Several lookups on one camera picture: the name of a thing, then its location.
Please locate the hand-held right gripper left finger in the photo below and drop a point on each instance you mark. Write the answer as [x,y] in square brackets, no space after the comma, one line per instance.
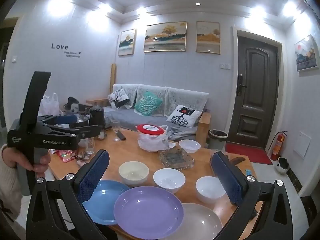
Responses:
[92,180]

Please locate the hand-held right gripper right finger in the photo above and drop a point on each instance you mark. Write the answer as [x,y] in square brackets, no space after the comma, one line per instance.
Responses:
[226,180]

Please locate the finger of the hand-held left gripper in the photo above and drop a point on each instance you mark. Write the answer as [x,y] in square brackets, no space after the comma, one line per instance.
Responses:
[85,131]
[66,120]

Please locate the white bowl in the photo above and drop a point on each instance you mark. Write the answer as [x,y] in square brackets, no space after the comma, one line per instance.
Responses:
[169,182]
[210,191]
[189,146]

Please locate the blue plate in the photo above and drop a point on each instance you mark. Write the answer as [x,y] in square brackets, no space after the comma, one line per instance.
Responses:
[110,206]

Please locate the cream bowl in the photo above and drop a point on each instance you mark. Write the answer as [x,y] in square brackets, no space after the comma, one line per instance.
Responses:
[133,176]

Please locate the pale white plate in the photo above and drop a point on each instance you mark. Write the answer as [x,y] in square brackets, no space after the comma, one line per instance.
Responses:
[200,223]

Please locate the purple plate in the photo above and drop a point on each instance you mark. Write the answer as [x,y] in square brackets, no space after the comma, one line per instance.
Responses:
[147,212]

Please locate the person's left forearm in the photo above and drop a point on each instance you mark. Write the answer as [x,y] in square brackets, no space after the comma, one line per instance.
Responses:
[10,187]

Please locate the person's left hand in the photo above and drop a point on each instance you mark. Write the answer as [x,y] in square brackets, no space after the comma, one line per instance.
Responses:
[41,163]

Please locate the metal pot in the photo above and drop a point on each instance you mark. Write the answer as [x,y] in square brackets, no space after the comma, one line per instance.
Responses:
[82,120]

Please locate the grey plush toy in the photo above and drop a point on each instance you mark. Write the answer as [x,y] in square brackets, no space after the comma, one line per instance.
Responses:
[71,105]

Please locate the small glass cup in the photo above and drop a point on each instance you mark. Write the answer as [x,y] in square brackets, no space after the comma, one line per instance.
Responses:
[90,147]

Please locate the black kettle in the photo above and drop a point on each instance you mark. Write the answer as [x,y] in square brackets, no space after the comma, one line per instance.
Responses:
[97,118]

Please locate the small glass bottle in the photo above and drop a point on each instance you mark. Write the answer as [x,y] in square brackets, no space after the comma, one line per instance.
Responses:
[102,135]

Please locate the white plastic bag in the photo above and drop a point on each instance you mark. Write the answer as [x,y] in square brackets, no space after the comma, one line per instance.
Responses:
[150,143]
[50,106]

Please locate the packaged blue toothbrush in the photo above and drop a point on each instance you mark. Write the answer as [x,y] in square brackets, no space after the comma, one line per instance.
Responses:
[248,172]

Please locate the dark wooden piece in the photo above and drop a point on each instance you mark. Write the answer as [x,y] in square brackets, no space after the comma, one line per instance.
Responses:
[238,160]

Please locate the wine glass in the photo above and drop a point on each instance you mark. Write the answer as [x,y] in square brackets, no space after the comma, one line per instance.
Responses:
[116,128]

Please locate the colourful snack packet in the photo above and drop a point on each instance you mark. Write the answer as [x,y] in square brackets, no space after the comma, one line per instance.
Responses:
[65,156]

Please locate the red door mat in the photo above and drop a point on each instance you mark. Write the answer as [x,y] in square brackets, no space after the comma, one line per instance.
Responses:
[250,153]

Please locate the black remote control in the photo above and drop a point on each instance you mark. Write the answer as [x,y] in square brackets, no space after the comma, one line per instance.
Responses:
[121,135]

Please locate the grey trash bin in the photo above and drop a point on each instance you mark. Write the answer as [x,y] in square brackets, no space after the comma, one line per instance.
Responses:
[217,140]

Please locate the black white floral pillow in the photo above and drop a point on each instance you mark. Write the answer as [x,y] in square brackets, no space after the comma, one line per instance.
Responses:
[118,98]

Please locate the glass ashtray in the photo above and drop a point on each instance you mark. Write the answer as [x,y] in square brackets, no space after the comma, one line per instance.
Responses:
[176,158]

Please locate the white round helmet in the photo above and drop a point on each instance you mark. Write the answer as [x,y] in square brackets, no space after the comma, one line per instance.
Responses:
[283,166]

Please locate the wooden board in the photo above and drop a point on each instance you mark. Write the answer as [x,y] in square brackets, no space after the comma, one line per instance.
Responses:
[113,80]

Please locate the red fire extinguisher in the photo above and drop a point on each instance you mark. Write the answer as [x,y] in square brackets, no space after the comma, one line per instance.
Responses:
[277,147]

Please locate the red lid container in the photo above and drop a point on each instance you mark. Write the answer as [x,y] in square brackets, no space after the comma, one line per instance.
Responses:
[150,128]

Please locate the teal leaf pillow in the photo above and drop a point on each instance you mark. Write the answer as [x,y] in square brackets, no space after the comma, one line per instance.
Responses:
[148,103]

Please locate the grey covered wooden sofa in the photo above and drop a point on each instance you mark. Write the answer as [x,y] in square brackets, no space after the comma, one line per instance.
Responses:
[150,100]

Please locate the white tree print pillow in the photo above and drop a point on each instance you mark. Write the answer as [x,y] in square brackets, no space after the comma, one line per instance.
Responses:
[183,116]

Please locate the dark brown door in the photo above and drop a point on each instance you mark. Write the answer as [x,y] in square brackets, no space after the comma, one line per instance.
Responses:
[257,90]

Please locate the narrow landscape painting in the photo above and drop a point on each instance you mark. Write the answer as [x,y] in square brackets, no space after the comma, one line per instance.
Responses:
[127,42]

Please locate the wide landscape painting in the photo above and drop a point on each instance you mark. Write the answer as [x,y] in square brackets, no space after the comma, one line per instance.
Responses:
[165,37]

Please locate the golden tree painting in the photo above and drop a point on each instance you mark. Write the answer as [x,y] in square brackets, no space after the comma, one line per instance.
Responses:
[208,38]

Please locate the wall lettering sticker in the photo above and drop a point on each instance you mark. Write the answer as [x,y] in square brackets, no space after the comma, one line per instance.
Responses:
[60,46]

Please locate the white wall panel box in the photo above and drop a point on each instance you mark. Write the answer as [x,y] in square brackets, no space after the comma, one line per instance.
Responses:
[302,144]

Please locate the white light switch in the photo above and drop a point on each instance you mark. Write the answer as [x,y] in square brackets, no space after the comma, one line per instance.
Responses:
[224,66]

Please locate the mountain painting white frame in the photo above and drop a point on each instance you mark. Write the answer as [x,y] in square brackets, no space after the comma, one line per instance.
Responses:
[307,53]

